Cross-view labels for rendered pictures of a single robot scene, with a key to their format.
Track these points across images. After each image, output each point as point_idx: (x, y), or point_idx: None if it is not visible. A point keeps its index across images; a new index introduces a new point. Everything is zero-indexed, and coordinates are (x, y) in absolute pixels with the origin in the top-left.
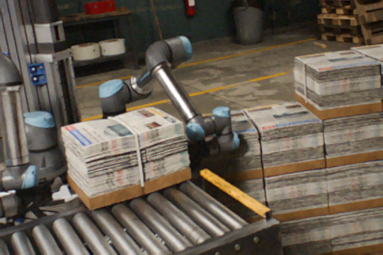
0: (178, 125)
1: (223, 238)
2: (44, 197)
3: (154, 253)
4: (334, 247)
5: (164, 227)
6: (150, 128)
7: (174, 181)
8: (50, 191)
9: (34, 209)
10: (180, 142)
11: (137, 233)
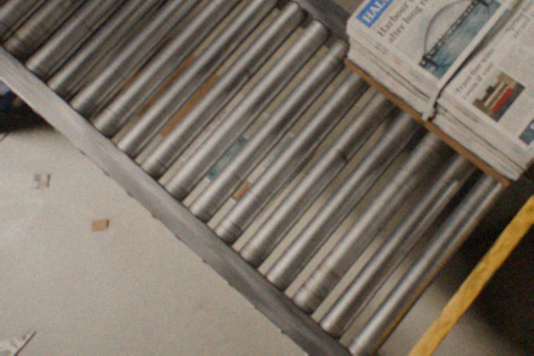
0: (521, 150)
1: (307, 333)
2: None
3: (256, 232)
4: None
5: (323, 216)
6: (476, 103)
7: (475, 163)
8: None
9: None
10: (512, 160)
11: (305, 176)
